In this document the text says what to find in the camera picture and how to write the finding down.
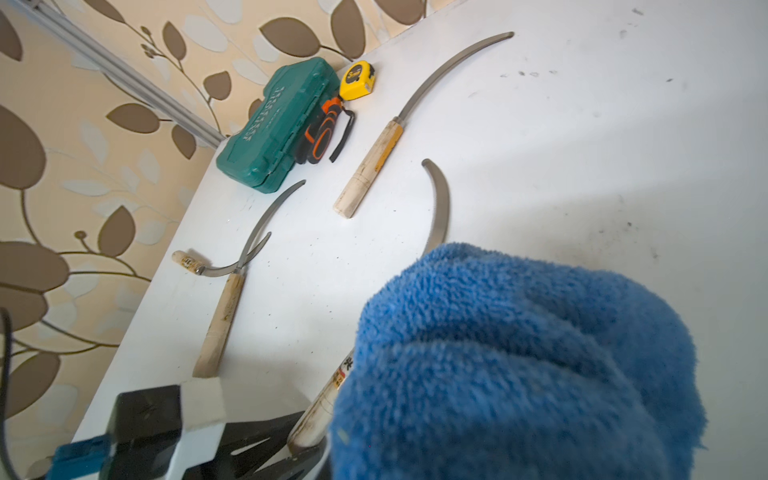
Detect black red handled pliers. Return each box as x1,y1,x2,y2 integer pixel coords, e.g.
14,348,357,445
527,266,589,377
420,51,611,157
295,96,356,165

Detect blue microfiber rag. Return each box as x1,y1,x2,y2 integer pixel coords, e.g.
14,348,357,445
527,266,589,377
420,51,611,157
329,243,706,479

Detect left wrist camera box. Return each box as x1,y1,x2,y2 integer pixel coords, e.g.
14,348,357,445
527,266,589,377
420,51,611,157
44,376,229,480

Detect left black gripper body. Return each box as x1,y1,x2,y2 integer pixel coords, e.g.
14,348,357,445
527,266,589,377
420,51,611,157
182,412,327,480

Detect yellow black tape measure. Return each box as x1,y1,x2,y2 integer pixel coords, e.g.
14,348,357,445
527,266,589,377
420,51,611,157
339,61,376,101

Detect green plastic tool case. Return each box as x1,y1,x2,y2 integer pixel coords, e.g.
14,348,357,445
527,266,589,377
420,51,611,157
216,57,340,194

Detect sickle wooden handle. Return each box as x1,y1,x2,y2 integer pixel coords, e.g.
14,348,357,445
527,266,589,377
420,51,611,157
171,231,272,278
191,179,307,379
332,31,516,220
287,159,450,454

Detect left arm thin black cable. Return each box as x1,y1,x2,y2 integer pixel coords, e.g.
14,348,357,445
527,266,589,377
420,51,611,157
0,307,19,480

